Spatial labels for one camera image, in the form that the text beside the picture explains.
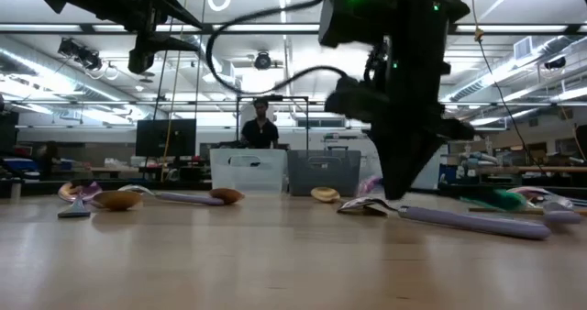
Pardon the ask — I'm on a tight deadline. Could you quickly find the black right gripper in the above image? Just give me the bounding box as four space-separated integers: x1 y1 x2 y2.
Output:
366 43 477 201

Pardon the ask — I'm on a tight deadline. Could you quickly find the wooden workbench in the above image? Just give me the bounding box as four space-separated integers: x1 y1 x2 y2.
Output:
439 164 587 174

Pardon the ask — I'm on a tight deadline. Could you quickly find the black overhead camera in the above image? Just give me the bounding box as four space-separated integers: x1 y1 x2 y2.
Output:
253 50 273 72

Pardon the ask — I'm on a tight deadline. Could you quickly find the person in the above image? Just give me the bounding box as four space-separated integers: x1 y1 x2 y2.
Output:
239 97 281 150

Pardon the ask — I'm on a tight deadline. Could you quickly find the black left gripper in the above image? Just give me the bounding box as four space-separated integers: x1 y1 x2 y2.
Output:
106 0 204 76

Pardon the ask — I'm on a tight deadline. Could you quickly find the black computer monitor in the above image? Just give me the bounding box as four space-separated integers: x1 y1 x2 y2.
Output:
135 118 197 159

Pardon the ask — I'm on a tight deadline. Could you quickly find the lilac-handled silver spoon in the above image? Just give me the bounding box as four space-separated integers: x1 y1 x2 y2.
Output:
506 185 583 225
117 183 226 207
337 196 553 241

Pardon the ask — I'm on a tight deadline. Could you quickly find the long ceiling light bar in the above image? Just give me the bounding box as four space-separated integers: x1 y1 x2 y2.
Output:
0 22 587 37

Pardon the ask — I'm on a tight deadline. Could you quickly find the grey plastic bin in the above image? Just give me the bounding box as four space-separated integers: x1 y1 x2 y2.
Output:
286 149 362 197

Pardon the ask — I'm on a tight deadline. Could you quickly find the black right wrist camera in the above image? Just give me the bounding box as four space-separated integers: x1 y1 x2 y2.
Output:
323 74 392 124

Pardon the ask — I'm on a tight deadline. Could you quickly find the blue storage crate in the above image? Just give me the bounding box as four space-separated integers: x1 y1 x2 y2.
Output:
4 157 74 172

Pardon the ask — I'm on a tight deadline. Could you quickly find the white ceiling air vent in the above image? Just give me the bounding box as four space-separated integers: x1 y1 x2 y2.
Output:
513 36 534 61

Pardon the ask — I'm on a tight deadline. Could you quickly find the black right camera cable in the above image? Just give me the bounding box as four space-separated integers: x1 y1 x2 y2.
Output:
205 0 350 96

